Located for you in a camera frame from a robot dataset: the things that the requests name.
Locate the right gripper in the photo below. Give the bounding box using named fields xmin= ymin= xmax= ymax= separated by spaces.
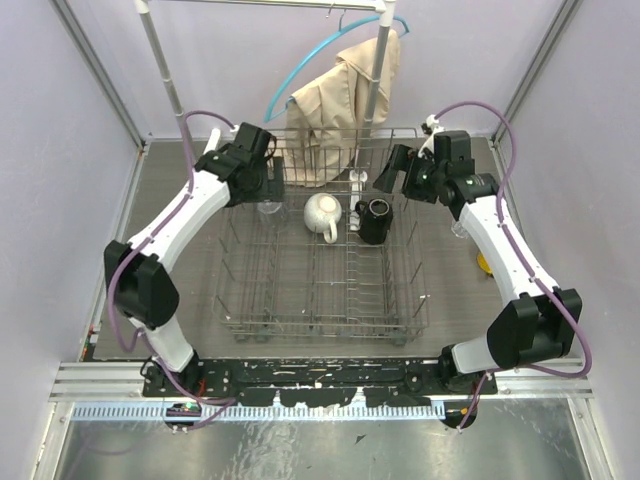
xmin=374 ymin=143 xmax=446 ymax=204

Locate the clear plastic cup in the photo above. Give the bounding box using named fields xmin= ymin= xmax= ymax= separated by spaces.
xmin=257 ymin=201 xmax=286 ymax=228
xmin=451 ymin=220 xmax=470 ymax=239

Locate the black mug cream inside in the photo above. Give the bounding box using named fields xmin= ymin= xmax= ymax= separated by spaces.
xmin=355 ymin=198 xmax=393 ymax=245

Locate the cream speckled ceramic mug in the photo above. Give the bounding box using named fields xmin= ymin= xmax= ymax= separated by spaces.
xmin=304 ymin=193 xmax=342 ymax=244

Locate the yellow plastic cup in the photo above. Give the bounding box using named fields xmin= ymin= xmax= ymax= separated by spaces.
xmin=476 ymin=252 xmax=493 ymax=277

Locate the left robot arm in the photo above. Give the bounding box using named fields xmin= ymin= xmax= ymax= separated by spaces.
xmin=103 ymin=122 xmax=284 ymax=396

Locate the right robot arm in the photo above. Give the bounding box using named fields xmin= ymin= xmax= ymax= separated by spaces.
xmin=374 ymin=130 xmax=583 ymax=394

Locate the white metal clothes rack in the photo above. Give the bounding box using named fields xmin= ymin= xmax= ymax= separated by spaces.
xmin=132 ymin=0 xmax=399 ymax=232

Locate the teal clothes hanger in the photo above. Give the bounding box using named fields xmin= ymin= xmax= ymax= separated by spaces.
xmin=263 ymin=9 xmax=411 ymax=124

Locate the beige cloth garment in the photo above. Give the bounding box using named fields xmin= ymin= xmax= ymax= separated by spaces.
xmin=278 ymin=38 xmax=377 ymax=188

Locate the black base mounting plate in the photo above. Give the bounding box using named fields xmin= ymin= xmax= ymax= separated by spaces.
xmin=142 ymin=357 xmax=499 ymax=409

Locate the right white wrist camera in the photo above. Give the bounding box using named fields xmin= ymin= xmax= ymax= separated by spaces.
xmin=419 ymin=114 xmax=444 ymax=156

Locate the grey wire dish rack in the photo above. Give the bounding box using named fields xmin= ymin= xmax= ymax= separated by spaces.
xmin=212 ymin=133 xmax=428 ymax=346

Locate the white slotted cable duct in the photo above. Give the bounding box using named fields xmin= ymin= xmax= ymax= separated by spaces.
xmin=70 ymin=401 xmax=446 ymax=423

